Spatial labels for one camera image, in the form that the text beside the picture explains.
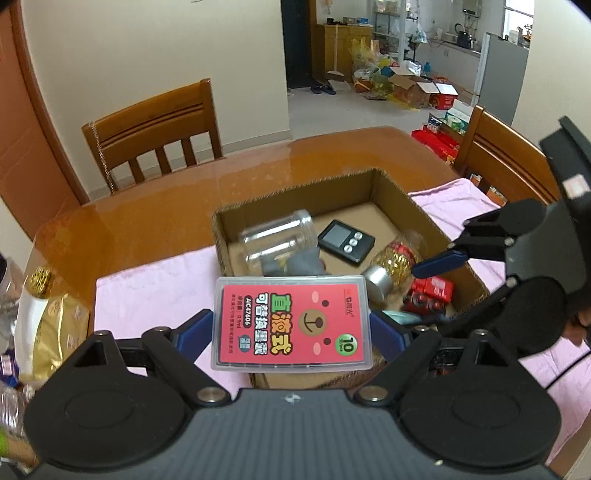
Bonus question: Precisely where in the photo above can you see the pink tablecloth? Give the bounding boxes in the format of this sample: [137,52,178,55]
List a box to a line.
[95,178,591,462]

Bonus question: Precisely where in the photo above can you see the clear plastic bottles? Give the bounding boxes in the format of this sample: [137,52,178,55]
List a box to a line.
[0,355,38,439]

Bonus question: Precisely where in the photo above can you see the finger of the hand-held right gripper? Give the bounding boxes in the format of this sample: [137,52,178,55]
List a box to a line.
[433,276,521,336]
[412,200,549,278]

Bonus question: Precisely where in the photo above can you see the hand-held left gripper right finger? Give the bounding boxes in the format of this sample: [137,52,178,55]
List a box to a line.
[355,310,522,407]

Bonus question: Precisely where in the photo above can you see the wooden chair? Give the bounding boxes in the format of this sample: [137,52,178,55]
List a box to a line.
[452,105,561,207]
[82,78,223,195]

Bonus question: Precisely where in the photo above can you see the clear jar with black lid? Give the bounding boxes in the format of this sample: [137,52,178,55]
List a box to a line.
[0,254,24,305]

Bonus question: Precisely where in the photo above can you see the clear case with red label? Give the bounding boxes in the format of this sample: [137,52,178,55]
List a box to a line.
[211,274,374,373]

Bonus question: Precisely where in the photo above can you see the clear empty plastic jar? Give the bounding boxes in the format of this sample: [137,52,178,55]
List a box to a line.
[239,209,318,276]

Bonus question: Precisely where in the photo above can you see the grey toy figure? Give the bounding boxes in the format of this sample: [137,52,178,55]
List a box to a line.
[261,247,334,278]

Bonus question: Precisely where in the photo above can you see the brown wooden door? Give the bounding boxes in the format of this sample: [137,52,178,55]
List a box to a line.
[0,0,89,228]

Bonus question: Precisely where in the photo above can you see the red gift boxes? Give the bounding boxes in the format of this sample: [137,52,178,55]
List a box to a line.
[411,124,463,163]

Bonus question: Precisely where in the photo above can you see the black cable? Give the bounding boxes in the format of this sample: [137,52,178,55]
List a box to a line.
[544,353,591,391]

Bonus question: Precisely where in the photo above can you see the open cardboard boxes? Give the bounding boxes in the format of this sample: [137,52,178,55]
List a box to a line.
[387,67,459,110]

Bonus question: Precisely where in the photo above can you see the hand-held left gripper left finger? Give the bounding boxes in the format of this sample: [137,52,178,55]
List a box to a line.
[74,309,230,407]

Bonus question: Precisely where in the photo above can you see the black digital timer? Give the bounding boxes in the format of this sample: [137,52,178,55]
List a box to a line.
[317,220,375,264]

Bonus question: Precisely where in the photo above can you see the cardboard box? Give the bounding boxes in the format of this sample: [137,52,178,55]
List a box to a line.
[211,167,491,391]

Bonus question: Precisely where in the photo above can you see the capsule bottle with silver cap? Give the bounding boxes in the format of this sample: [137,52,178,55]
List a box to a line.
[362,237,423,308]

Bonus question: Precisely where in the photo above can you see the red toy train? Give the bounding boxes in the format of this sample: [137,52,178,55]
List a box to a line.
[403,276,455,317]

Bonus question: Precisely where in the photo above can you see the silver refrigerator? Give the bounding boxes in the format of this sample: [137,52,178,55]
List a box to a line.
[475,32,530,126]

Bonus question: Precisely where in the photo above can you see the broom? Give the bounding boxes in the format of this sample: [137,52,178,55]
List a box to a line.
[327,25,345,78]

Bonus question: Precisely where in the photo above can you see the yellow plastic bags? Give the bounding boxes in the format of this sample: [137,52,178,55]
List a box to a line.
[350,38,394,95]

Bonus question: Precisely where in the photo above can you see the golden foil bag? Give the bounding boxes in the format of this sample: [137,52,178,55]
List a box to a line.
[16,267,90,385]

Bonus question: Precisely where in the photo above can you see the wooden cabinet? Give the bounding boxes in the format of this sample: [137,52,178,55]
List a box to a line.
[316,23,375,85]

